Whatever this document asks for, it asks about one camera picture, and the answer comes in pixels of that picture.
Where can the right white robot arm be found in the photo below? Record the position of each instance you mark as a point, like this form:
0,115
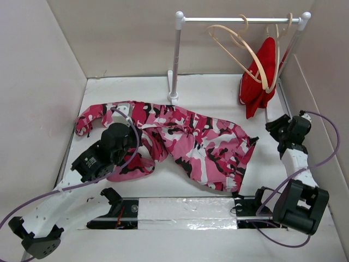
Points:
302,202

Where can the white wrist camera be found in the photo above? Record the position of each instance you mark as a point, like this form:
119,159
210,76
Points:
121,112
305,115

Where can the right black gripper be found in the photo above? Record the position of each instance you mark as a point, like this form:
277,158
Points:
272,126

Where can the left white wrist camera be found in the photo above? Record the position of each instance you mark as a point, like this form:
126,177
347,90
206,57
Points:
121,112

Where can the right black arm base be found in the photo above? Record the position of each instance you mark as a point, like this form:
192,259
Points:
245,208

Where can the beige hanger with red garment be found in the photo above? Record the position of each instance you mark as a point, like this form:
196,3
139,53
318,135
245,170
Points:
278,36

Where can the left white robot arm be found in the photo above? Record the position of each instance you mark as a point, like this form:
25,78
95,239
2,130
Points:
40,230

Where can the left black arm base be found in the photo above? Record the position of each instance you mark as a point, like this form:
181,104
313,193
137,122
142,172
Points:
122,215

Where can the white clothes rack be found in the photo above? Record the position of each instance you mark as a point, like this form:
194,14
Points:
235,26

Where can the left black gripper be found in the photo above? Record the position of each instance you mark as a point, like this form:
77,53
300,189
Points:
136,140

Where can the pink camouflage trousers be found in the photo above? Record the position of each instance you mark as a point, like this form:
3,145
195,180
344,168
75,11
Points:
211,151

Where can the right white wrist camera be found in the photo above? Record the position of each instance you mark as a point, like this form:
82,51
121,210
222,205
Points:
305,115

